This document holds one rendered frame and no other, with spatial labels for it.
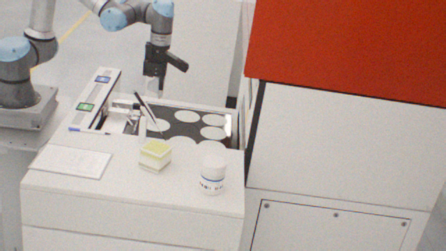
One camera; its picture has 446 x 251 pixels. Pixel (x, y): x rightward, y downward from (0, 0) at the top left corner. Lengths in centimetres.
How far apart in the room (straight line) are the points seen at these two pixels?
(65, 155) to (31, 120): 45
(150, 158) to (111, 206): 18
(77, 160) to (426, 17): 111
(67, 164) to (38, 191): 13
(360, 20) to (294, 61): 23
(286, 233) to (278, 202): 14
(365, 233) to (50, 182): 112
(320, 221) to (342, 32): 70
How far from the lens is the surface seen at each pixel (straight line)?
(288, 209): 184
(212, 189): 144
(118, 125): 194
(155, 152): 149
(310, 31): 155
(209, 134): 190
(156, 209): 142
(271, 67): 157
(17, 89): 201
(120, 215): 146
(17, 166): 215
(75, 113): 183
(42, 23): 204
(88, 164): 154
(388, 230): 196
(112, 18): 166
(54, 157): 158
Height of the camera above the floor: 181
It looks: 28 degrees down
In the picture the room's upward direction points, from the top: 9 degrees clockwise
